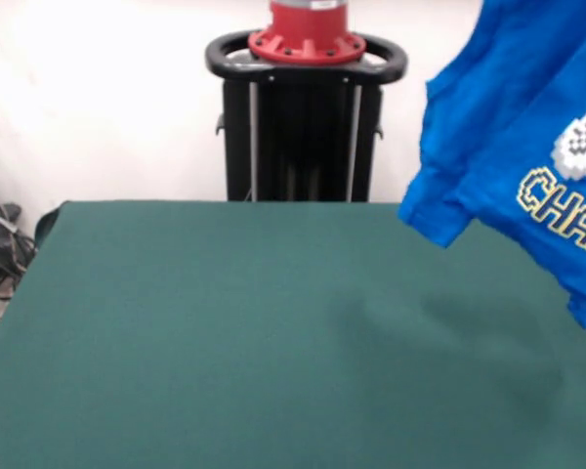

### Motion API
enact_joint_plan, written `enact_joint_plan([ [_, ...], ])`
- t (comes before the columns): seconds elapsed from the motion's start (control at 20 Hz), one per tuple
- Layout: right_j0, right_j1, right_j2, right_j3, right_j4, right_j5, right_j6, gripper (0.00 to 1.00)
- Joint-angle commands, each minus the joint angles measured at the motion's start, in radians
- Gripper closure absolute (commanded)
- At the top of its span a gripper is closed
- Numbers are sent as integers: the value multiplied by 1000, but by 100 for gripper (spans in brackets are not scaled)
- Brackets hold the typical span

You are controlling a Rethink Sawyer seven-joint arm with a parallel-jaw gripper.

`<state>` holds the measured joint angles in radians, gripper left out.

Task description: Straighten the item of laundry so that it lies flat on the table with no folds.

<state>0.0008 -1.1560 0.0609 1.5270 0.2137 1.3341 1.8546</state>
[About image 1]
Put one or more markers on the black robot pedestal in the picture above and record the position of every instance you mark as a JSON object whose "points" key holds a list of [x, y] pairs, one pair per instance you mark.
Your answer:
{"points": [[293, 137]]}

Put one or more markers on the dark green table cloth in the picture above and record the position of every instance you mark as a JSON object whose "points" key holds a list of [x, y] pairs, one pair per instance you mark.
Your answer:
{"points": [[176, 366]]}

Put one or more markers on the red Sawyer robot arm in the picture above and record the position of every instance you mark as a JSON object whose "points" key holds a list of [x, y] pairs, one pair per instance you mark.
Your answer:
{"points": [[305, 34]]}

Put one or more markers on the blue printed t-shirt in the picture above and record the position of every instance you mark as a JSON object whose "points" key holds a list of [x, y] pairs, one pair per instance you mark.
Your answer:
{"points": [[493, 122]]}

